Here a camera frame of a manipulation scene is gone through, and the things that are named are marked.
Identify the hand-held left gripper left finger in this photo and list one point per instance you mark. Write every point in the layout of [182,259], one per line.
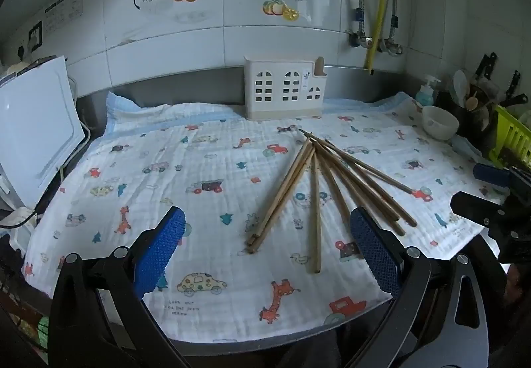
[161,247]

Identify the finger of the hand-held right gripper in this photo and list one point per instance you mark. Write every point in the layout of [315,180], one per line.
[491,175]
[477,206]

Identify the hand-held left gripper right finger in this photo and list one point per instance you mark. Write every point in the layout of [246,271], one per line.
[375,252]

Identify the pile of wooden chopsticks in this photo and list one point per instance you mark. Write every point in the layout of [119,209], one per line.
[315,206]

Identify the white plastic utensil holder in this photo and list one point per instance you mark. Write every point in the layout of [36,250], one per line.
[269,102]

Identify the green plastic rack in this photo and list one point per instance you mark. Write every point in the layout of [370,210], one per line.
[512,135]

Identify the dark utensil container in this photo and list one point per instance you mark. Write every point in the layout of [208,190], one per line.
[456,113]

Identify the wooden spoon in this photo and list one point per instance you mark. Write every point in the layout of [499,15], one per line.
[472,103]

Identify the white bowl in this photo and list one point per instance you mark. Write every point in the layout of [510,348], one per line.
[439,121]

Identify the white printed cloth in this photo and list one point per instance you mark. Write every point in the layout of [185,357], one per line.
[166,152]

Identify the white spatula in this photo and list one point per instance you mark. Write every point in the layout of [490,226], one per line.
[459,81]

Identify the blue soap dispenser bottle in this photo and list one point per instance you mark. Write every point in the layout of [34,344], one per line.
[426,94]

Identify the white power adapter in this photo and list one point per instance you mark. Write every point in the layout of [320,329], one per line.
[20,227]

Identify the metal valve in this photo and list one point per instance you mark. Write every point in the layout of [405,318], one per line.
[360,40]
[392,46]

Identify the white appliance with open lid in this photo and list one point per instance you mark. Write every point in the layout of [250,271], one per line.
[37,131]

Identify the white wall label sheet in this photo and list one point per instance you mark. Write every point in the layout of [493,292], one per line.
[62,11]

